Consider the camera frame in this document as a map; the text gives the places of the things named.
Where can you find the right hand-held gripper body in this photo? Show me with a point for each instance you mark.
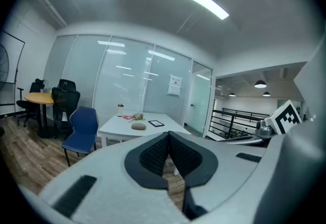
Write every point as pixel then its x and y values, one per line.
pixel 286 118

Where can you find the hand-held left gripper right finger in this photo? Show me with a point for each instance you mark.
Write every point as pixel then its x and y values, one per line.
pixel 224 167

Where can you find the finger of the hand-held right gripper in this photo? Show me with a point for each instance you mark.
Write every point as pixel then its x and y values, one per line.
pixel 242 140

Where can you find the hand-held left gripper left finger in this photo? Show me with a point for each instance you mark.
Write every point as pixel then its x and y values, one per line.
pixel 102 179

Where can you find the beige cylindrical object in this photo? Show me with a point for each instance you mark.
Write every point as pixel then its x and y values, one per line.
pixel 138 126

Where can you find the black metal railing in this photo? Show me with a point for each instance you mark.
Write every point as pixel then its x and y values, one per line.
pixel 239 114

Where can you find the black pendant lamp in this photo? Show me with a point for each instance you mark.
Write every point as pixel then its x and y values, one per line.
pixel 232 94
pixel 260 84
pixel 266 94

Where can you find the blue plastic chair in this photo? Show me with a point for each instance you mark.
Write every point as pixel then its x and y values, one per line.
pixel 82 126

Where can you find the person's white shirt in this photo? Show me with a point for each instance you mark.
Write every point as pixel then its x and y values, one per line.
pixel 293 179

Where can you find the pink cloth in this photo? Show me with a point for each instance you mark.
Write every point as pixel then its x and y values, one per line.
pixel 128 117

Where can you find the cream tumbler with brown lid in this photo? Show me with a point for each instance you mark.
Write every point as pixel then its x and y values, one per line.
pixel 120 111

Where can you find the artificial flower bouquet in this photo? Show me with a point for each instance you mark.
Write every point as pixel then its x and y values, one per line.
pixel 139 116

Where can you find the black mesh office chair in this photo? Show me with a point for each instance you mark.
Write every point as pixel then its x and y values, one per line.
pixel 66 84
pixel 65 106
pixel 34 88

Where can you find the yellow round table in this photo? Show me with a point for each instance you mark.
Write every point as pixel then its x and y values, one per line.
pixel 38 97

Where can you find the black framed whiteboard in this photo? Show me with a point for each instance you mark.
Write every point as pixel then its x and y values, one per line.
pixel 15 60

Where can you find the black picture frame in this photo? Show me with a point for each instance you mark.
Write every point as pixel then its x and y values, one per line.
pixel 156 123

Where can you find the white wall paper holder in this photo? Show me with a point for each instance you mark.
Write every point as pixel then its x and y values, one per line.
pixel 174 85

